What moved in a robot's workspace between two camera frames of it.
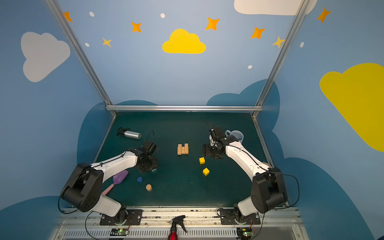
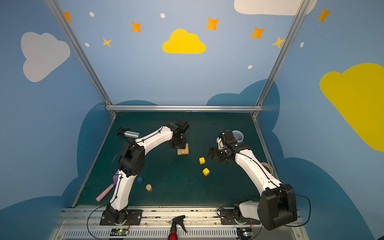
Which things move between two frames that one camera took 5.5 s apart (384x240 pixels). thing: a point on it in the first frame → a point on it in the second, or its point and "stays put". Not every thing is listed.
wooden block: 186,149 stays put
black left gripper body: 148,163 → 177,142
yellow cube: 202,160 stays put
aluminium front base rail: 282,223 stays put
